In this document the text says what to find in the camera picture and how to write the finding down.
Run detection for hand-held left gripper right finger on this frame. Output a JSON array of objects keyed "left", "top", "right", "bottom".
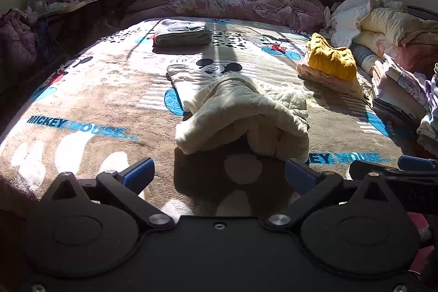
[{"left": 262, "top": 158, "right": 408, "bottom": 231}]

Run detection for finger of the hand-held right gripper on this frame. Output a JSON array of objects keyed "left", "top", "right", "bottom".
[
  {"left": 398, "top": 155, "right": 438, "bottom": 174},
  {"left": 348, "top": 160, "right": 402, "bottom": 179}
]

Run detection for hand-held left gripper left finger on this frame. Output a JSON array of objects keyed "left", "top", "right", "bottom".
[{"left": 41, "top": 157, "right": 176, "bottom": 231}]

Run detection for cream fleece garment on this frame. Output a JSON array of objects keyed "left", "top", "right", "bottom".
[{"left": 166, "top": 64, "right": 310, "bottom": 163}]

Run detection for stack of folded clothes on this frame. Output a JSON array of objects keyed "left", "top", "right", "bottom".
[{"left": 351, "top": 42, "right": 438, "bottom": 149}]

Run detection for grey folded clothes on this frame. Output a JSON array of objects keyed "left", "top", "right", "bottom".
[{"left": 153, "top": 19, "right": 213, "bottom": 47}]

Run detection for light purple cloth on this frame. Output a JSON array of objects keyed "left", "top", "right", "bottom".
[{"left": 424, "top": 63, "right": 438, "bottom": 123}]

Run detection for cartoon printed blanket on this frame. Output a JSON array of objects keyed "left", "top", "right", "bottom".
[{"left": 0, "top": 16, "right": 428, "bottom": 221}]

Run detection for pink folded garment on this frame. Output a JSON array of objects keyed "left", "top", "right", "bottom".
[{"left": 296, "top": 61, "right": 364, "bottom": 99}]

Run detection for pale pink floral quilt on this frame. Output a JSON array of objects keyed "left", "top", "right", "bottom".
[{"left": 352, "top": 30, "right": 438, "bottom": 75}]

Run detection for yellow knit sweater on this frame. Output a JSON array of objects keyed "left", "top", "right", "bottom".
[{"left": 307, "top": 32, "right": 358, "bottom": 82}]

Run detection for cream rolled quilt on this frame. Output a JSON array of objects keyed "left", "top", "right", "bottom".
[{"left": 359, "top": 6, "right": 438, "bottom": 47}]

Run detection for white crumpled cloth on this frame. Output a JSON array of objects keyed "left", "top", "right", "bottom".
[{"left": 323, "top": 0, "right": 408, "bottom": 48}]

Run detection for cluttered desk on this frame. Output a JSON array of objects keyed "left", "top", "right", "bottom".
[{"left": 32, "top": 0, "right": 133, "bottom": 51}]

